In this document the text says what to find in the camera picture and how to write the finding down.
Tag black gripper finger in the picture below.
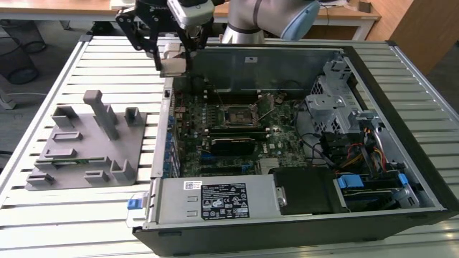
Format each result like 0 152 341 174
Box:
113 7 163 71
177 23 211 80

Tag metal socket cover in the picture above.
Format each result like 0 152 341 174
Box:
249 92 276 121

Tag CPU socket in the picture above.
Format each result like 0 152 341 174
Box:
223 105 260 127

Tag white box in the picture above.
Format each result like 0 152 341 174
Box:
109 0 137 11

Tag black RAM slots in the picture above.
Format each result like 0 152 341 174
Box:
207 125 271 140
204 90 261 105

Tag black mesh bin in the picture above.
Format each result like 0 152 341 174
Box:
0 44 40 85
2 20 46 54

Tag green motherboard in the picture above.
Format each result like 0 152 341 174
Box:
168 90 309 178

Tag silver drive cage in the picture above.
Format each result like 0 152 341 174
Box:
304 60 363 135

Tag white stand base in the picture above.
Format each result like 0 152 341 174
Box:
0 88 17 110

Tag grey parts rack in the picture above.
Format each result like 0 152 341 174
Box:
24 90 148 192

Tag black expansion slot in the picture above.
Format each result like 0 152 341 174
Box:
199 166 249 175

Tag silver heat sink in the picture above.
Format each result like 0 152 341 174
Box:
257 157 280 174

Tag silver power supply unit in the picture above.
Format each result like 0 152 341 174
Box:
143 174 284 229

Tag black plastic shroud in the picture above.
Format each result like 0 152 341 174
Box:
268 166 347 216

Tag wooden cabinet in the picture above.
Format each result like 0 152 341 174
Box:
365 0 459 76

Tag blue disk carrier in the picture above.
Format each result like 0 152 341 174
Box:
332 173 400 213

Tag black open PC case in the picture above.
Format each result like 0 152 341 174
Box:
130 40 453 257

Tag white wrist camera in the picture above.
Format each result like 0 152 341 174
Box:
167 0 216 28

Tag wooden desk white frame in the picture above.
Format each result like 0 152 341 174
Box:
211 0 381 41
0 0 144 37

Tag coloured wire bundle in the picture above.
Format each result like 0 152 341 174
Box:
343 128 389 173

